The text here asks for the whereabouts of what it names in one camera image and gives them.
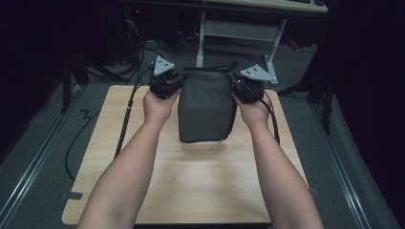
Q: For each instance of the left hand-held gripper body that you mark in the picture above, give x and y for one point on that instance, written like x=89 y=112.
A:
x=164 y=83

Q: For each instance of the dark floor tape piece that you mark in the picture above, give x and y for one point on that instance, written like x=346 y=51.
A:
x=72 y=195

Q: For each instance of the person's right hand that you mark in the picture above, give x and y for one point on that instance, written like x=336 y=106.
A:
x=254 y=114

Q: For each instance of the black stand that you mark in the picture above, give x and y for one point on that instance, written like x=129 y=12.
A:
x=66 y=86

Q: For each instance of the white metal desk frame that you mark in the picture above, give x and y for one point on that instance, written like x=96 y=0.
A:
x=242 y=30

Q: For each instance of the black keyboard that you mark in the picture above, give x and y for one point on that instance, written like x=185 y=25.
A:
x=299 y=1

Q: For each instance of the person's left hand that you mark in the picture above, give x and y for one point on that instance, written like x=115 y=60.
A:
x=156 y=109

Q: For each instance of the dark grey cloth cover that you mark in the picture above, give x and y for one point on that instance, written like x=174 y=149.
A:
x=207 y=105

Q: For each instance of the metal floor rail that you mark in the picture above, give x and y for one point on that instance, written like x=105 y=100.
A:
x=340 y=171
x=35 y=162

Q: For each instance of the black tripod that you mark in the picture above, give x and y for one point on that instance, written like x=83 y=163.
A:
x=328 y=101

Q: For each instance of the black computer mouse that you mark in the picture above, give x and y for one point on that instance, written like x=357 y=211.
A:
x=319 y=2

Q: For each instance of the small red object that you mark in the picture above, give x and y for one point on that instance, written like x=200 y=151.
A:
x=293 y=45

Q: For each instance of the dark computer case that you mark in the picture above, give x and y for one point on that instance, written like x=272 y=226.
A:
x=121 y=31

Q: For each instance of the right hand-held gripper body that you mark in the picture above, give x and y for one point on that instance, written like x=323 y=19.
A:
x=250 y=90

